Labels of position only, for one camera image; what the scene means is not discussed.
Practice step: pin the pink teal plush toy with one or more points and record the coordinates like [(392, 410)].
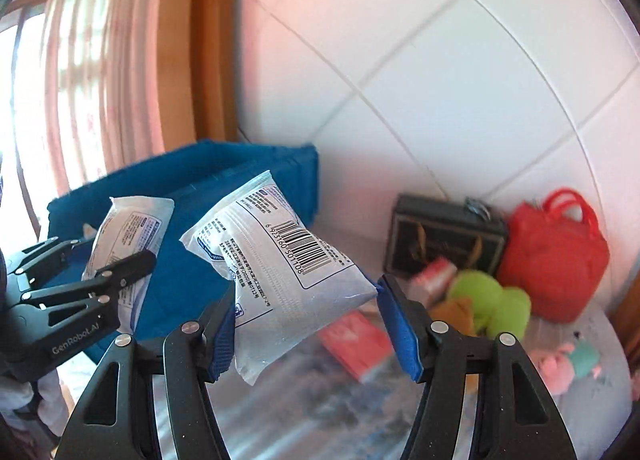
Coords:
[(561, 367)]

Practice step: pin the white wet wipes packet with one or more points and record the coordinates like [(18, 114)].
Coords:
[(289, 283)]

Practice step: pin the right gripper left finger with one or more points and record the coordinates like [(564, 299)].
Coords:
[(115, 416)]

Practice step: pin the pink tissue pack upright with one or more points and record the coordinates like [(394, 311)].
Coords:
[(430, 285)]

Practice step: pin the green plush toy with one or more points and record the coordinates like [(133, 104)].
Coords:
[(496, 309)]

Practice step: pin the brown plush bear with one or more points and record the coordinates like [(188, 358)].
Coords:
[(457, 312)]

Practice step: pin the red bear plastic case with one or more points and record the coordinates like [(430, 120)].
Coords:
[(556, 253)]

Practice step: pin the wooden door frame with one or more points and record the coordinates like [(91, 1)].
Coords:
[(195, 71)]

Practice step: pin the pink curtain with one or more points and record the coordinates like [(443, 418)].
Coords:
[(98, 104)]

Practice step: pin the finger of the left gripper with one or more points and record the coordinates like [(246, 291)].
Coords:
[(67, 300), (32, 268)]

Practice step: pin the red tissue pack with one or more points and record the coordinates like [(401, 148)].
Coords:
[(359, 346)]

